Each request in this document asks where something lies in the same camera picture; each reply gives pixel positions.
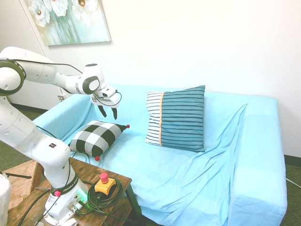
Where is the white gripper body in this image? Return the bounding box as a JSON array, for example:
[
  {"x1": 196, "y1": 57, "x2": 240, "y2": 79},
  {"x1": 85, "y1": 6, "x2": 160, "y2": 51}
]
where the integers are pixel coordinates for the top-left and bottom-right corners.
[{"x1": 91, "y1": 91, "x2": 123, "y2": 108}]

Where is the black white checkered pillow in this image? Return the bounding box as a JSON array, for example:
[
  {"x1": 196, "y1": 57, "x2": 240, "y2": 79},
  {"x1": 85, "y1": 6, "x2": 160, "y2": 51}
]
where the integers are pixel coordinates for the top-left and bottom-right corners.
[{"x1": 69, "y1": 120, "x2": 131, "y2": 161}]

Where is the blue striped pillow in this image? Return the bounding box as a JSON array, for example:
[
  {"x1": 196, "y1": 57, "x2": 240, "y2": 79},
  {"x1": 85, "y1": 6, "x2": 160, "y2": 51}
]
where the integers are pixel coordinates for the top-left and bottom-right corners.
[{"x1": 144, "y1": 85, "x2": 206, "y2": 153}]

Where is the yellow emergency stop button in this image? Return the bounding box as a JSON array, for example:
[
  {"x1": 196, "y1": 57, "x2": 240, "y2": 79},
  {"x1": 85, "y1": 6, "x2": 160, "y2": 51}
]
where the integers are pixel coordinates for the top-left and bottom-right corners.
[{"x1": 94, "y1": 172, "x2": 117, "y2": 195}]

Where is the floral canvas painting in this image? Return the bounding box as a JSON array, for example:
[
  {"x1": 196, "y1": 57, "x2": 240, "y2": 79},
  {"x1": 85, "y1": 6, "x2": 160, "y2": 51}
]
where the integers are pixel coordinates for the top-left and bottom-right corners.
[{"x1": 19, "y1": 0, "x2": 112, "y2": 47}]

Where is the light blue covered sofa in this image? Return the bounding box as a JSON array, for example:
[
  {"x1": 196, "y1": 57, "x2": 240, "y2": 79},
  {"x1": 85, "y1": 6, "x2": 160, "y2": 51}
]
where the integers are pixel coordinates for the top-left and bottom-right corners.
[{"x1": 32, "y1": 83, "x2": 289, "y2": 226}]

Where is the wooden table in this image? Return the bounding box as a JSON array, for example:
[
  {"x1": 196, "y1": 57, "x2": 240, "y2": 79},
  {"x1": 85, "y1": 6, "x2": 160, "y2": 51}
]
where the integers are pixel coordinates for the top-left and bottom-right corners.
[{"x1": 7, "y1": 157, "x2": 143, "y2": 226}]

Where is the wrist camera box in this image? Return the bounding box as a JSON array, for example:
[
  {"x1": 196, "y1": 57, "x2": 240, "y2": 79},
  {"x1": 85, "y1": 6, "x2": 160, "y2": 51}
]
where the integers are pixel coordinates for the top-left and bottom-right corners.
[{"x1": 95, "y1": 85, "x2": 118, "y2": 98}]

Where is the coiled black cable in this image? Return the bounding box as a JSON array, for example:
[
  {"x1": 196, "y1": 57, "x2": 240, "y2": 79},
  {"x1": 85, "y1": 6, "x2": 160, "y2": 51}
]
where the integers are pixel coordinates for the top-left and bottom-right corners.
[{"x1": 87, "y1": 177, "x2": 133, "y2": 223}]

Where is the white floor cable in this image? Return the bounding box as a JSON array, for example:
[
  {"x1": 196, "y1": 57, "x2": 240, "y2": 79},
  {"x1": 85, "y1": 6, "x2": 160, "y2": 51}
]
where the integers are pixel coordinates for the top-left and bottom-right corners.
[{"x1": 285, "y1": 177, "x2": 301, "y2": 186}]

